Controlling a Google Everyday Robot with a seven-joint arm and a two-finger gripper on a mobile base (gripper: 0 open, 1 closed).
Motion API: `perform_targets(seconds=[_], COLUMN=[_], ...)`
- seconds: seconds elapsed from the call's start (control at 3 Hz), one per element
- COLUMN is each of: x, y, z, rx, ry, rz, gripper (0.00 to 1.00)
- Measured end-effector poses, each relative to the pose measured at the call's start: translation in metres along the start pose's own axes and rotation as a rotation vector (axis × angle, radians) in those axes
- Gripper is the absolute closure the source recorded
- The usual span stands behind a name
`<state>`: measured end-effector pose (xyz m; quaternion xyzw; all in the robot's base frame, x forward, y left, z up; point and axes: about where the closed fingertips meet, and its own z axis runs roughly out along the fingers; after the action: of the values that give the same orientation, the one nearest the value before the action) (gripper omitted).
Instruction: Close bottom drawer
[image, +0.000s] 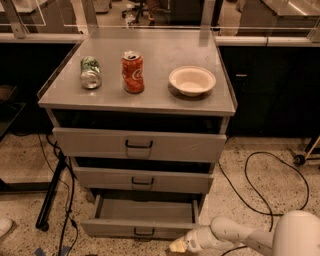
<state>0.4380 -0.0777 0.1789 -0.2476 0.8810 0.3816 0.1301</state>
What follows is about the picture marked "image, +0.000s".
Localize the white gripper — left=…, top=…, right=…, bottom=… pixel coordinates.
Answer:
left=169, top=226, right=216, bottom=253

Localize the grey bottom drawer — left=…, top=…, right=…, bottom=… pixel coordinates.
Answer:
left=81, top=190, right=199, bottom=240

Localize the grey drawer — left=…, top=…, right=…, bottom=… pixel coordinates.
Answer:
left=81, top=190, right=199, bottom=240
left=53, top=128, right=226, bottom=163
left=74, top=167, right=213, bottom=194

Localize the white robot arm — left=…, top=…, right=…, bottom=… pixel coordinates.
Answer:
left=169, top=210, right=320, bottom=256

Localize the grey middle drawer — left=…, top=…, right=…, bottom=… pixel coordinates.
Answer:
left=74, top=167, right=213, bottom=194

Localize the grey metal drawer cabinet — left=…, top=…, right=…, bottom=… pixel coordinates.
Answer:
left=37, top=27, right=238, bottom=205

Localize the grey top drawer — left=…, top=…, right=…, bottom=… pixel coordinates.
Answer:
left=53, top=128, right=226, bottom=163

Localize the black stand leg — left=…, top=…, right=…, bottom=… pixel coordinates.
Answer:
left=36, top=153, right=65, bottom=232

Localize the blue tape on floor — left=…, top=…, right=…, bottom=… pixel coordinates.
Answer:
left=33, top=246, right=71, bottom=256

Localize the caster wheel cart base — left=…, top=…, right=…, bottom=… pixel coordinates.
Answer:
left=293, top=135, right=320, bottom=166

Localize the white paper bowl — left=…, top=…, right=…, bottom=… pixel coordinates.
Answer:
left=169, top=66, right=216, bottom=97

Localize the white shoe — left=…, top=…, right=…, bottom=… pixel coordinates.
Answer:
left=0, top=218, right=13, bottom=238

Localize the red cola can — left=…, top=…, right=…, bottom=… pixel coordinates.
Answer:
left=121, top=50, right=144, bottom=94

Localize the green soda can lying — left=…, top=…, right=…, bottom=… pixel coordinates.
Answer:
left=80, top=56, right=102, bottom=89

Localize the black floor cable right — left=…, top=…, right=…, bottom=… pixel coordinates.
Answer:
left=218, top=151, right=311, bottom=256

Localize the black cables left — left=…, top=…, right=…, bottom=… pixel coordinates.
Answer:
left=37, top=133, right=80, bottom=256

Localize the white horizontal rail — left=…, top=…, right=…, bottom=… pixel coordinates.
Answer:
left=0, top=33, right=320, bottom=48

